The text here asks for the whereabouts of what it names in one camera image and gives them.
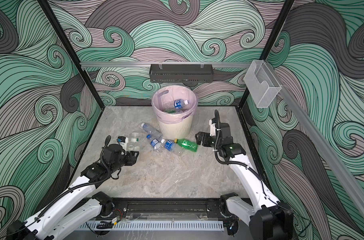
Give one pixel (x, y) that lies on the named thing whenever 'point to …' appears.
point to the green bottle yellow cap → (187, 144)
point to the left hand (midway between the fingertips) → (134, 151)
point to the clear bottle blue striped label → (155, 143)
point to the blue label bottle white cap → (178, 104)
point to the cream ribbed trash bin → (179, 131)
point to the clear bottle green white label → (134, 144)
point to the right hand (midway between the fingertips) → (203, 136)
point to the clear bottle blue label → (171, 146)
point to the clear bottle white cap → (152, 131)
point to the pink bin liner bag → (164, 97)
